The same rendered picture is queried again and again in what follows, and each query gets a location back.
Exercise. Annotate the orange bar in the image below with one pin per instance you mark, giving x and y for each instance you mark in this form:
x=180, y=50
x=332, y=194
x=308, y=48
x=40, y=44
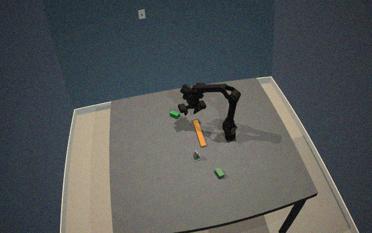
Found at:
x=199, y=133

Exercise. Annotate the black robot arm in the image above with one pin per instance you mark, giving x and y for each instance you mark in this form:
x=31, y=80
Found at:
x=197, y=91

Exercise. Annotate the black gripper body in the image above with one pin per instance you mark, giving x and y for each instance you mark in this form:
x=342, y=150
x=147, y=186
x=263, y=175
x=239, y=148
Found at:
x=191, y=105

